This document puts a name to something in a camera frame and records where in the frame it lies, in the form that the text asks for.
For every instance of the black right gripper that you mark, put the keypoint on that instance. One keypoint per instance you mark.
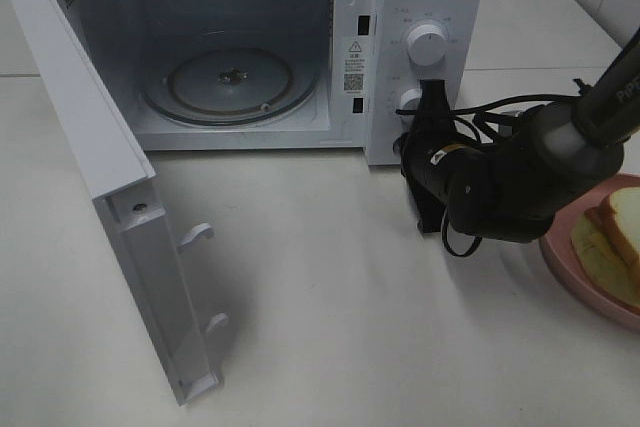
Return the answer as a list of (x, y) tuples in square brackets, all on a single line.
[(432, 135)]

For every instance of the pink plate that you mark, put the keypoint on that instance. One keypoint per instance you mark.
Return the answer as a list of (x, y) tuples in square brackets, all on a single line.
[(560, 257)]

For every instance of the white bread sandwich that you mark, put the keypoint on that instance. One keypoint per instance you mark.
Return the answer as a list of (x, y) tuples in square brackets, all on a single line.
[(606, 242)]

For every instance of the white microwave door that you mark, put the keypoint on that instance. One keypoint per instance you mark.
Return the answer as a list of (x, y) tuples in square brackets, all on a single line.
[(119, 178)]

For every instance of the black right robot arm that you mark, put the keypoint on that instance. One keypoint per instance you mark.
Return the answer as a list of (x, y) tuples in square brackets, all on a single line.
[(502, 170)]

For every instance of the lower white timer knob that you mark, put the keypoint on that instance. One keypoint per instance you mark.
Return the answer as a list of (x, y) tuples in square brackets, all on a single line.
[(408, 103)]

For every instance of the upper white power knob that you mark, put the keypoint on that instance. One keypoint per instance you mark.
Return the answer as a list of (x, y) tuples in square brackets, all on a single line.
[(427, 43)]

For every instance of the white warning label sticker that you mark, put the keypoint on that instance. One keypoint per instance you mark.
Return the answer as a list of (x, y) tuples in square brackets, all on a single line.
[(354, 56)]

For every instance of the glass microwave turntable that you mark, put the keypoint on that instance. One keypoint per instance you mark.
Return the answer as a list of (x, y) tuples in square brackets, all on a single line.
[(223, 87)]

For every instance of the white microwave oven body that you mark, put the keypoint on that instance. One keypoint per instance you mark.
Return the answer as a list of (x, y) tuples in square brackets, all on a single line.
[(120, 36)]

